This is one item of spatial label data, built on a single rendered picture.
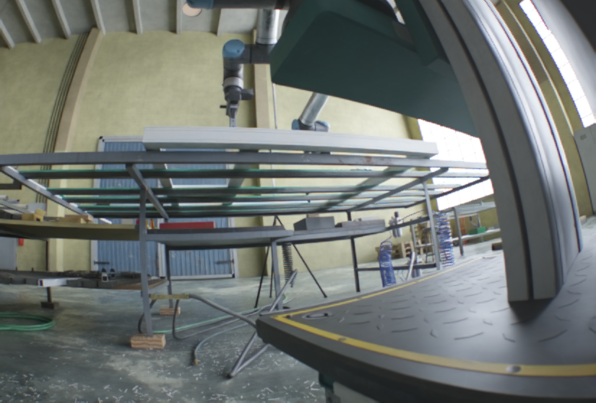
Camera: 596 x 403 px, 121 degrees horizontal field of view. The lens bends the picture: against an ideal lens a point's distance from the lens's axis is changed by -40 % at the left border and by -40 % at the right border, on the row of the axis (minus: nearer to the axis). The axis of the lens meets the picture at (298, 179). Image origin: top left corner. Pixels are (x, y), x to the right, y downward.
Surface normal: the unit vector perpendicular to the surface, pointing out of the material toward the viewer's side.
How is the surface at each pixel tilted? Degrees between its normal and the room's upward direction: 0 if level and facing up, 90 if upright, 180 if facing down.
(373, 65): 180
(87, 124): 90
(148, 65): 90
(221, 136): 90
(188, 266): 90
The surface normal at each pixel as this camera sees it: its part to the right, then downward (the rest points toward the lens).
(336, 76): 0.10, 0.96
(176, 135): 0.33, -0.29
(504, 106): -0.88, -0.04
